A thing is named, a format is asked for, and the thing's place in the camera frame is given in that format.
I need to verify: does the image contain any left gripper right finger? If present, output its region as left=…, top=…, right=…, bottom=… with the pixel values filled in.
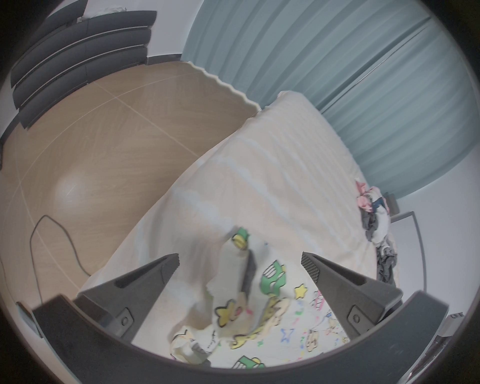
left=301, top=251, right=404, bottom=340

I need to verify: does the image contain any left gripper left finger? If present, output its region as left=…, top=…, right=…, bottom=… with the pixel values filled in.
left=73, top=253, right=180, bottom=344

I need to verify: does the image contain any white printed pyjama top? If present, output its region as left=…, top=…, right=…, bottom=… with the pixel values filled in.
left=169, top=226, right=352, bottom=371

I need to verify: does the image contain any pile of clothes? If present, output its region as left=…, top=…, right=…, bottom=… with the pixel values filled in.
left=355, top=180, right=391, bottom=245

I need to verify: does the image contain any bed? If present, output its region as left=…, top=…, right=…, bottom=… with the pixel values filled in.
left=79, top=90, right=429, bottom=370

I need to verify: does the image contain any black garment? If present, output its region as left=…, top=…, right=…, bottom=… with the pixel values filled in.
left=375, top=240, right=398, bottom=286

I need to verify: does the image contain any grey bedside table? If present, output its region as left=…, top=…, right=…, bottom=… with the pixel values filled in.
left=382, top=192, right=400, bottom=215

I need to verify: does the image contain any blue-green curtain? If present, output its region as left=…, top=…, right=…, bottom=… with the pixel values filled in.
left=180, top=0, right=432, bottom=110
left=320, top=26, right=480, bottom=200

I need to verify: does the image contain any dark grey chest of drawers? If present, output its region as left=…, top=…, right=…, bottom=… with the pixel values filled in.
left=10, top=10, right=157, bottom=130

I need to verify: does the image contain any black cable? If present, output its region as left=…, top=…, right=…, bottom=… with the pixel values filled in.
left=29, top=214, right=91, bottom=301

